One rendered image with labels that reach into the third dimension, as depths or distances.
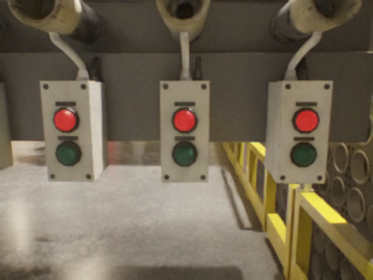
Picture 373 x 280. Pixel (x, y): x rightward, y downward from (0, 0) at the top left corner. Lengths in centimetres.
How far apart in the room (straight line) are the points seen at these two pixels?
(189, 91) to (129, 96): 14
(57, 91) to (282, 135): 33
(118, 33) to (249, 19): 23
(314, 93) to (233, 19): 20
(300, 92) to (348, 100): 14
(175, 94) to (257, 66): 17
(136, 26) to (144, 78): 10
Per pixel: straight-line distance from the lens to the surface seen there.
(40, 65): 60
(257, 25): 58
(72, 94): 48
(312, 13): 41
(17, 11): 44
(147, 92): 54
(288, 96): 47
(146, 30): 58
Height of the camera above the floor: 76
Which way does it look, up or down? 10 degrees down
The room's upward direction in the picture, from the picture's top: straight up
